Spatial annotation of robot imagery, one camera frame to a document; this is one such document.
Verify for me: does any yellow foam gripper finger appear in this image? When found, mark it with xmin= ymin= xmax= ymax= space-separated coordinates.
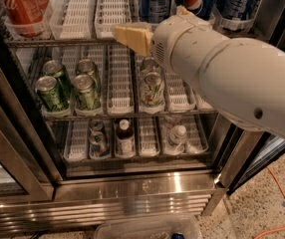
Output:
xmin=113 ymin=22 xmax=152 ymax=57
xmin=176 ymin=5 xmax=192 ymax=16

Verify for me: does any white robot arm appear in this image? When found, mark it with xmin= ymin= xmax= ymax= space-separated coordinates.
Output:
xmin=113 ymin=6 xmax=285 ymax=138

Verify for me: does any blue pepsi can left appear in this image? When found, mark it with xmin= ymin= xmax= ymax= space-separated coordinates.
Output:
xmin=139 ymin=0 xmax=171 ymax=24

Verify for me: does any white green can rear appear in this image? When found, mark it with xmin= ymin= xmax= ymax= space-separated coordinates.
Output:
xmin=140 ymin=57 xmax=160 ymax=75

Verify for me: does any white green can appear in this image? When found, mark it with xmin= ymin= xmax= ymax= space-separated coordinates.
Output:
xmin=141 ymin=72 xmax=164 ymax=108
xmin=140 ymin=57 xmax=160 ymax=75

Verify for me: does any white green can front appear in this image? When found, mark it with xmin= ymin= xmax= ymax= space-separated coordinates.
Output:
xmin=141 ymin=72 xmax=164 ymax=108

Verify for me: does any blue pepsi can right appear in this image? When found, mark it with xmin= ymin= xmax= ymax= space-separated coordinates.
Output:
xmin=221 ymin=0 xmax=253 ymax=31

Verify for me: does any green can rear right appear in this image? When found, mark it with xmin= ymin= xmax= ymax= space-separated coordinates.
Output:
xmin=75 ymin=59 xmax=101 ymax=91

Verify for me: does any green can front right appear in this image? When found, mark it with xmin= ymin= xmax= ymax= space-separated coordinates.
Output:
xmin=72 ymin=75 xmax=101 ymax=111

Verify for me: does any green can rear left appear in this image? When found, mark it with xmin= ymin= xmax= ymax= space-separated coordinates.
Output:
xmin=42 ymin=60 xmax=72 ymax=99

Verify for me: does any silver can rear bottom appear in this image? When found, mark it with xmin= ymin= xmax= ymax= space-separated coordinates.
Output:
xmin=89 ymin=119 xmax=105 ymax=132

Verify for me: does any green can front left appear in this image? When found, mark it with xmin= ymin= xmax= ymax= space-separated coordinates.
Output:
xmin=36 ymin=76 xmax=69 ymax=113

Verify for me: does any stainless steel fridge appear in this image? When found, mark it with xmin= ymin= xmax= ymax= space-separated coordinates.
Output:
xmin=0 ymin=0 xmax=285 ymax=237

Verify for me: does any blue silver can front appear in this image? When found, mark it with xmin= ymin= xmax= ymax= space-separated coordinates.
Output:
xmin=89 ymin=131 xmax=109 ymax=158

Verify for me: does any red coca-cola can front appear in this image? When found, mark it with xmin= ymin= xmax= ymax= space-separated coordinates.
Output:
xmin=1 ymin=0 xmax=43 ymax=38

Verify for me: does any blue can in bin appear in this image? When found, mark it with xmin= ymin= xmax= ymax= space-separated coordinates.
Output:
xmin=171 ymin=232 xmax=184 ymax=239

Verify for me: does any brown bottle white cap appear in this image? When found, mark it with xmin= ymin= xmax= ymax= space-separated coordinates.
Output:
xmin=116 ymin=119 xmax=136 ymax=158

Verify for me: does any clear water bottle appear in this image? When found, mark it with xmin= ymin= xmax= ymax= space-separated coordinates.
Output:
xmin=166 ymin=125 xmax=187 ymax=155

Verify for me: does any clear plastic bin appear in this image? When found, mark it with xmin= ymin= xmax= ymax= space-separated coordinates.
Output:
xmin=94 ymin=214 xmax=203 ymax=239

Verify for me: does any top wire shelf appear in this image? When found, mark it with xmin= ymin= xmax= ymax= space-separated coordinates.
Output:
xmin=4 ymin=30 xmax=258 ymax=49

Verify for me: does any wire shelf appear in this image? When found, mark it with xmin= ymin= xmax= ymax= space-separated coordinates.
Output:
xmin=43 ymin=109 xmax=217 ymax=121
xmin=4 ymin=30 xmax=258 ymax=49

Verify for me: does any middle wire shelf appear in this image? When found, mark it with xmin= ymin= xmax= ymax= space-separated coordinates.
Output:
xmin=43 ymin=109 xmax=217 ymax=121

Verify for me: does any orange cable on floor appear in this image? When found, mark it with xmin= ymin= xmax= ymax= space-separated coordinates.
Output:
xmin=252 ymin=166 xmax=285 ymax=239

